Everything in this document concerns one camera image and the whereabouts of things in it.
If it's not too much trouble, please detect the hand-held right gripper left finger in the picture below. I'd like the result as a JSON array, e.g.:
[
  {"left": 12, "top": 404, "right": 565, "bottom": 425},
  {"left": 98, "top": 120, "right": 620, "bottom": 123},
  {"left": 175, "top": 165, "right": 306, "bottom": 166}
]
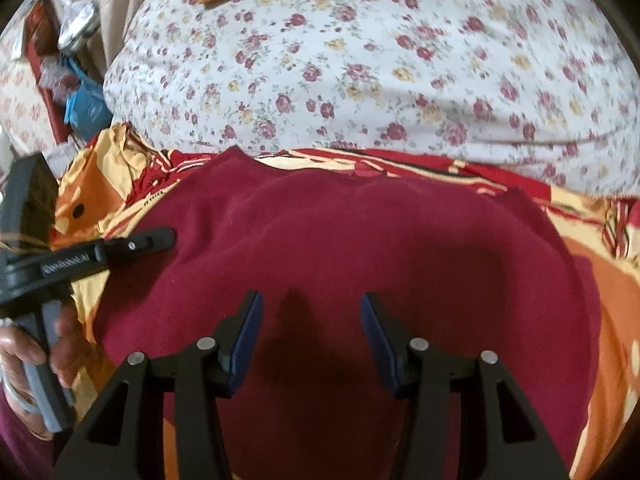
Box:
[{"left": 52, "top": 290, "right": 264, "bottom": 480}]

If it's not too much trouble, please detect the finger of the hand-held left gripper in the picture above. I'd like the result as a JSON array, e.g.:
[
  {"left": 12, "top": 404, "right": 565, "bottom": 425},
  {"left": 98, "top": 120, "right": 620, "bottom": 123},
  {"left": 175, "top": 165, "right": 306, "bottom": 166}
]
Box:
[{"left": 97, "top": 226, "right": 178, "bottom": 268}]

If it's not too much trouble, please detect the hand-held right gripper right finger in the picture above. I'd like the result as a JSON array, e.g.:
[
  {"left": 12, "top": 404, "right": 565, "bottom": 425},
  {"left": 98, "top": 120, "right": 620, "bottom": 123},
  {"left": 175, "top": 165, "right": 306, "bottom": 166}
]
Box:
[{"left": 361, "top": 291, "right": 571, "bottom": 480}]

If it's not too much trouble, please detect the maroon sweater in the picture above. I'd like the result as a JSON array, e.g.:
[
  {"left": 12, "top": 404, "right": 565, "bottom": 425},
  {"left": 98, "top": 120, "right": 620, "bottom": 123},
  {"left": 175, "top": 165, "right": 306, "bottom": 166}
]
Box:
[{"left": 92, "top": 145, "right": 603, "bottom": 480}]

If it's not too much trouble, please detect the person's left forearm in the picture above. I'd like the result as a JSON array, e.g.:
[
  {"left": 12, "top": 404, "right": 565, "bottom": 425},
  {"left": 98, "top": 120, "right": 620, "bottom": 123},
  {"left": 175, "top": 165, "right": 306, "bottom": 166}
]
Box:
[{"left": 0, "top": 400, "right": 66, "bottom": 480}]

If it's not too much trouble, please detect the person's left hand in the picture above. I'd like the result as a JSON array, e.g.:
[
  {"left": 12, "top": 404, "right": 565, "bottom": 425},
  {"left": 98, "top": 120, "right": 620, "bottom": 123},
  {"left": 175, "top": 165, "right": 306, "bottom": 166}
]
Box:
[{"left": 0, "top": 305, "right": 86, "bottom": 431}]

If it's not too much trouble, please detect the blue plastic bag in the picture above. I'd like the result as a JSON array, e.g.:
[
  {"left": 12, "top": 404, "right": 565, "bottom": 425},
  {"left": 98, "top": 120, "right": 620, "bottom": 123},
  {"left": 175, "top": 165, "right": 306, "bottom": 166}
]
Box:
[{"left": 62, "top": 57, "right": 113, "bottom": 136}]

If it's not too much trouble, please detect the red cloth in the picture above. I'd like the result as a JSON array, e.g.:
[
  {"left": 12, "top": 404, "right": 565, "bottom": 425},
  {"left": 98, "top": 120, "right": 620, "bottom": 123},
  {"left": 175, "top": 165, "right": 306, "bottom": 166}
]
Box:
[{"left": 25, "top": 0, "right": 71, "bottom": 143}]

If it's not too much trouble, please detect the clear plastic bag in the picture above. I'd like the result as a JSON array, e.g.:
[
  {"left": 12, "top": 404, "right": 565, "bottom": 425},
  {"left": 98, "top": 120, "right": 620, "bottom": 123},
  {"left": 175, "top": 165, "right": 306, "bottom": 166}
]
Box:
[{"left": 40, "top": 55, "right": 81, "bottom": 96}]

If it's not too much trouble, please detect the silver foil bag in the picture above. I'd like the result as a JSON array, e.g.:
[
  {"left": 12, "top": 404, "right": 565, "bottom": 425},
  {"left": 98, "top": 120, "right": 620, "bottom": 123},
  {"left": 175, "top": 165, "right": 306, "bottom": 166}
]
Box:
[{"left": 56, "top": 0, "right": 101, "bottom": 53}]

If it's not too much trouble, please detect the printed fleece blanket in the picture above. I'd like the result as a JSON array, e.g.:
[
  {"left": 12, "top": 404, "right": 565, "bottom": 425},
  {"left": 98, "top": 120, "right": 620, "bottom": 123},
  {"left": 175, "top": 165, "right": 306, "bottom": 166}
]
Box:
[{"left": 50, "top": 122, "right": 640, "bottom": 480}]

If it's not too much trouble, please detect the floral quilt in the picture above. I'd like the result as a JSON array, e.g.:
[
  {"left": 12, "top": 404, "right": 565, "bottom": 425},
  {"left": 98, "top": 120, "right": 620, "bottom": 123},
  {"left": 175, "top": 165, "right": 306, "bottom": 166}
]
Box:
[{"left": 102, "top": 0, "right": 640, "bottom": 196}]

